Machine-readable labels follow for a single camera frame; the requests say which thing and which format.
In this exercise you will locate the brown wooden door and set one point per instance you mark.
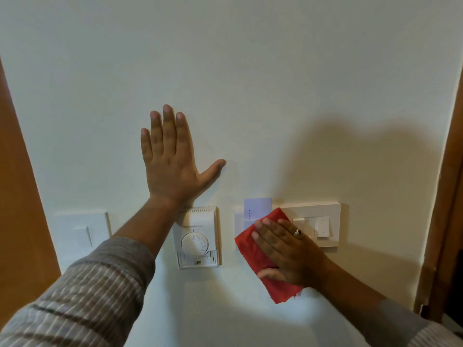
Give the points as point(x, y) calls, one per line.
point(21, 220)

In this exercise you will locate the brown wooden door frame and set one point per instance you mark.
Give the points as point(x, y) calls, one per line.
point(441, 216)

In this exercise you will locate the person's right middle finger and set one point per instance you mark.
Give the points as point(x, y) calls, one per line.
point(269, 231)

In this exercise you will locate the white single rocker switch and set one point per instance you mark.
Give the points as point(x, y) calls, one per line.
point(79, 233)

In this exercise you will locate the person's left hand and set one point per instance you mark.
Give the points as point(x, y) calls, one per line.
point(170, 169)

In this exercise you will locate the person's right thumb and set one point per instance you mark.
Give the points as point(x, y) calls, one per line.
point(269, 273)

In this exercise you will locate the white wall switch plate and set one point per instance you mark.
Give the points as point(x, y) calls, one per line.
point(318, 224)

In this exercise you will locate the person's right forearm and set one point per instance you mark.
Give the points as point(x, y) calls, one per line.
point(376, 310)

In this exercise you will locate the pale key card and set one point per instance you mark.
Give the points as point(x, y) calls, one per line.
point(257, 208)

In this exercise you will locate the white dial thermostat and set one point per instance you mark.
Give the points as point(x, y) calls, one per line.
point(197, 238)

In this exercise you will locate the person's right hand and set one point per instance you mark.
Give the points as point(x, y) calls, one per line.
point(289, 252)

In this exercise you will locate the white key card holder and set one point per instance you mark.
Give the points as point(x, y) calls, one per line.
point(239, 222)

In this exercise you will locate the person's left forearm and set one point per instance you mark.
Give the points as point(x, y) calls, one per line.
point(86, 285)

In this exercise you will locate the person's left thumb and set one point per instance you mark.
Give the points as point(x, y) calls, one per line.
point(213, 169)

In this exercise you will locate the person's left middle finger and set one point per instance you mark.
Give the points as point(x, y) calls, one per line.
point(169, 128)

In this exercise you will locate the person's left little finger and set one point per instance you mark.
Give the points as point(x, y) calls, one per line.
point(146, 144)

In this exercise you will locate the red cleaning cloth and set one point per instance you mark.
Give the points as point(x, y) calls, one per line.
point(256, 256)

